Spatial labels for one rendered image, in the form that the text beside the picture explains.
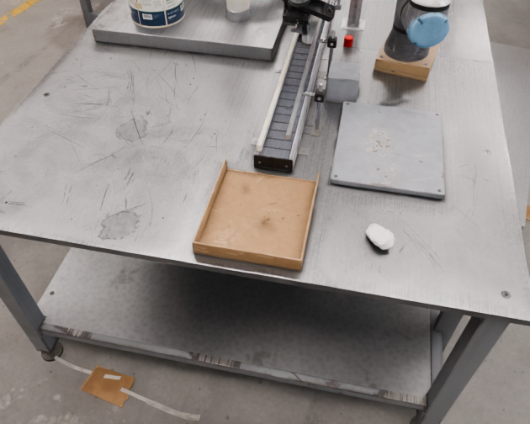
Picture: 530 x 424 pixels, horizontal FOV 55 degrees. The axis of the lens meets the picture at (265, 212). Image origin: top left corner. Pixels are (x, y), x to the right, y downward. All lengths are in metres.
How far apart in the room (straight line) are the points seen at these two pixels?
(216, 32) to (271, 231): 0.92
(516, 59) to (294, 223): 1.12
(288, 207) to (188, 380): 0.91
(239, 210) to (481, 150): 0.73
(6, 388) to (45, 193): 0.92
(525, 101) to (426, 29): 0.43
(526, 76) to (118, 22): 1.45
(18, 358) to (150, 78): 1.16
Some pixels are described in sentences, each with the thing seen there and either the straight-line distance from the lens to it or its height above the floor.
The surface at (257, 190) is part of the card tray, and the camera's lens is 1.36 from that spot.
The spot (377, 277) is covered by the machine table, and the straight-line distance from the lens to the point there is 1.21.
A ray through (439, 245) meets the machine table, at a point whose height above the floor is 0.83.
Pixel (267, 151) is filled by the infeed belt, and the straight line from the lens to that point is 1.40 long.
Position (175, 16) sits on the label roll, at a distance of 2.01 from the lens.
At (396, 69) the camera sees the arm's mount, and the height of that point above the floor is 0.85.
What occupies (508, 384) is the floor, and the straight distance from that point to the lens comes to 2.15.
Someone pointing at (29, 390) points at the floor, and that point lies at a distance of 2.13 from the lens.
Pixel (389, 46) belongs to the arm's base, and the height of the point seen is 0.90.
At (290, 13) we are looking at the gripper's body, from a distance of 1.70.
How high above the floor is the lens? 1.80
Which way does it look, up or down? 48 degrees down
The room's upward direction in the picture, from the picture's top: straight up
